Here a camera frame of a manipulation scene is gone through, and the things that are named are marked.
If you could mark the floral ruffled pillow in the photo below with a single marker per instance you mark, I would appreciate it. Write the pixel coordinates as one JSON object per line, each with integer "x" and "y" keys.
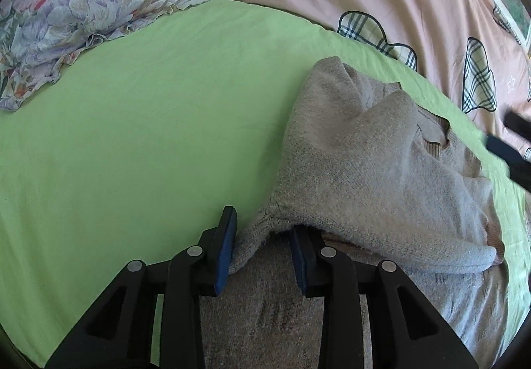
{"x": 83, "y": 8}

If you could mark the green bed sheet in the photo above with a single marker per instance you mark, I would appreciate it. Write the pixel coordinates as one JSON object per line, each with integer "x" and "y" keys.
{"x": 145, "y": 145}

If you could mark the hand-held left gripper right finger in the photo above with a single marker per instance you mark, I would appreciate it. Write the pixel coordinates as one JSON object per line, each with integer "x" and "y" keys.
{"x": 299, "y": 265}

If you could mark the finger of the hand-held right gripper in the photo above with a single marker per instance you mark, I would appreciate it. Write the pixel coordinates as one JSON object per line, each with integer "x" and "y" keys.
{"x": 520, "y": 123}
{"x": 504, "y": 149}

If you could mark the grey knit sweater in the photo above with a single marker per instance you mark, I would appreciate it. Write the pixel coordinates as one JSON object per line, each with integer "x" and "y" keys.
{"x": 365, "y": 169}

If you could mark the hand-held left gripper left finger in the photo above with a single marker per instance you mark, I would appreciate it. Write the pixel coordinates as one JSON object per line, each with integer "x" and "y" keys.
{"x": 223, "y": 252}

